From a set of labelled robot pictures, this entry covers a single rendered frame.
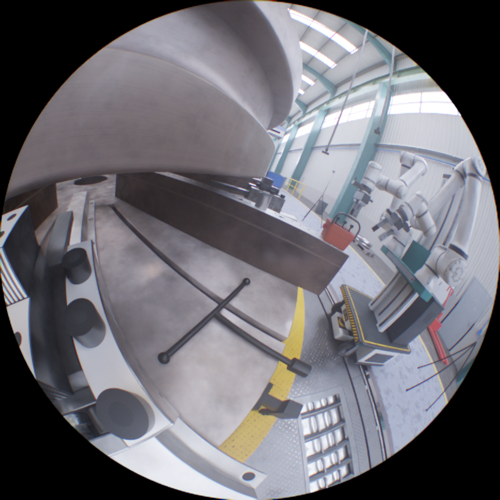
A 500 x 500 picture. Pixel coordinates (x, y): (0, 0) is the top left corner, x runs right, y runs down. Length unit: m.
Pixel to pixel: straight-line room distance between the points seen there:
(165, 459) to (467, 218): 1.41
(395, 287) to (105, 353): 1.69
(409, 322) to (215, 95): 1.73
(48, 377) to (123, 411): 0.10
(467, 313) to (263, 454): 6.47
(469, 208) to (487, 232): 6.23
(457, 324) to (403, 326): 5.32
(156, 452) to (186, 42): 1.06
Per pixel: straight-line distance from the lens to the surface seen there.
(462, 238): 1.08
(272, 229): 0.95
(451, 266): 1.02
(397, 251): 1.47
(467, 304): 6.77
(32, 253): 0.35
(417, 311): 1.53
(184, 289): 0.80
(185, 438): 0.57
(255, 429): 1.00
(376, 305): 1.65
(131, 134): 0.38
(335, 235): 0.99
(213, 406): 0.62
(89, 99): 0.38
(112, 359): 0.27
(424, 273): 1.19
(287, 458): 1.12
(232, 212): 0.98
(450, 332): 6.79
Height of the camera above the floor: 0.92
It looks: 29 degrees down
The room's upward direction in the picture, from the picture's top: 23 degrees clockwise
